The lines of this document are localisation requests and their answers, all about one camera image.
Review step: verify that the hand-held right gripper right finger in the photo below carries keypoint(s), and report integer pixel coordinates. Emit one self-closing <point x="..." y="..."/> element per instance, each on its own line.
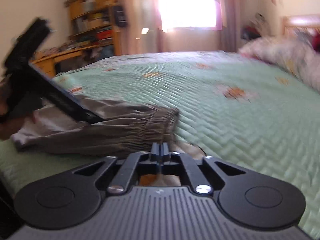
<point x="164" y="152"/>

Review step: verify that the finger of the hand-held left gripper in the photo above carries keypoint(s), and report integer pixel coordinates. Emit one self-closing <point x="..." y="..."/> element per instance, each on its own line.
<point x="65" y="102"/>

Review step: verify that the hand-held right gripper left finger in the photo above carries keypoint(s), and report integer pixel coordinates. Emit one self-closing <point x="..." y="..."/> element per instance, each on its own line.
<point x="156" y="152"/>

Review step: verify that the grey pants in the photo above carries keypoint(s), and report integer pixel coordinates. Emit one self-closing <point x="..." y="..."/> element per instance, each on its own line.
<point x="112" y="132"/>

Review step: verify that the person's left hand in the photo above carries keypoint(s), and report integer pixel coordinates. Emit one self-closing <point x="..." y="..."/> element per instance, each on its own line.
<point x="12" y="130"/>

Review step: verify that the desk clutter pile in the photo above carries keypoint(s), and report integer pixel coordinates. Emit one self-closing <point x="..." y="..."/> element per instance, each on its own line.
<point x="75" y="46"/>

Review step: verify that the blue bag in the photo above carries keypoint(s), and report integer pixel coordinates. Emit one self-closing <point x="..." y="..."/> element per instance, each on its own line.
<point x="106" y="53"/>

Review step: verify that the green bee quilt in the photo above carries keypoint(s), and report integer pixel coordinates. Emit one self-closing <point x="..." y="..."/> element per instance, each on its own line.
<point x="225" y="130"/>

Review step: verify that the red box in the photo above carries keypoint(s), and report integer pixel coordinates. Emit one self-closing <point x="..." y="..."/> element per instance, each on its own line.
<point x="103" y="35"/>

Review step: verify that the dark hanging organizer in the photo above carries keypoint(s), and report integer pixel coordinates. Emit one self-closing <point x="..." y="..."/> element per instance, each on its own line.
<point x="120" y="16"/>

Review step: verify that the pink curtain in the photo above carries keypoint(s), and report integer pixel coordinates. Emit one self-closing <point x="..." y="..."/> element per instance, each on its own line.
<point x="227" y="17"/>
<point x="140" y="10"/>

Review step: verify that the window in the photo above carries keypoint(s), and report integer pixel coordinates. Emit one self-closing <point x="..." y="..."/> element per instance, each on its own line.
<point x="187" y="5"/>

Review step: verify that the floral pillow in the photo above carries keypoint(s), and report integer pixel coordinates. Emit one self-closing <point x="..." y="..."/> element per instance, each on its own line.
<point x="280" y="52"/>

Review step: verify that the wooden headboard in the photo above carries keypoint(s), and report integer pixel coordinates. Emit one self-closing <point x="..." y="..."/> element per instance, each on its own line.
<point x="300" y="21"/>

